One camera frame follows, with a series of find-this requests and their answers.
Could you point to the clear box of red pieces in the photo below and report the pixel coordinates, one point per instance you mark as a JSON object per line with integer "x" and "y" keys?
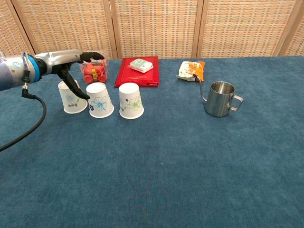
{"x": 95, "y": 72}

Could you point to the white paper cup blue flower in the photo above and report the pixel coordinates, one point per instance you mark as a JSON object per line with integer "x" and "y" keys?
{"x": 99, "y": 104}

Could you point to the green white tissue pack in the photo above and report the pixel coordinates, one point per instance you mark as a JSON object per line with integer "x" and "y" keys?
{"x": 141, "y": 64}

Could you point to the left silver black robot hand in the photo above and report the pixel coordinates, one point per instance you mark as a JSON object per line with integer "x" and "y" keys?
{"x": 59, "y": 59}

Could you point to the orange white snack bag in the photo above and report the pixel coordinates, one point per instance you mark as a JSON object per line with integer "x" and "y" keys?
{"x": 190, "y": 70}

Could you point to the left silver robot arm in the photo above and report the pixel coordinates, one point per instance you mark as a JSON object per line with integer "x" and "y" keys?
{"x": 12, "y": 71}

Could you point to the red hardcover book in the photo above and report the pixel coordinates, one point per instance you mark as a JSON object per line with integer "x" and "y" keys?
{"x": 140, "y": 78}

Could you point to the blue table mat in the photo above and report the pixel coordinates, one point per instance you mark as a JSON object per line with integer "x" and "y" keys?
{"x": 152, "y": 166}

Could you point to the woven bamboo screen panel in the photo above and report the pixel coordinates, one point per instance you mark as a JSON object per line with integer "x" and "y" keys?
{"x": 156, "y": 26}
{"x": 66, "y": 26}
{"x": 298, "y": 40}
{"x": 9, "y": 35}
{"x": 242, "y": 26}

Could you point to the steel gooseneck pitcher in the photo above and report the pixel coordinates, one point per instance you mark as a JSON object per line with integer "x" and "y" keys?
{"x": 219, "y": 102}

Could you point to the white paper cup green flower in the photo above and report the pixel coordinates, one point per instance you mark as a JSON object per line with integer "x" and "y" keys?
{"x": 131, "y": 102}

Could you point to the white paper cup pale flower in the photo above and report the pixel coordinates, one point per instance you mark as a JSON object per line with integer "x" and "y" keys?
{"x": 69, "y": 105}

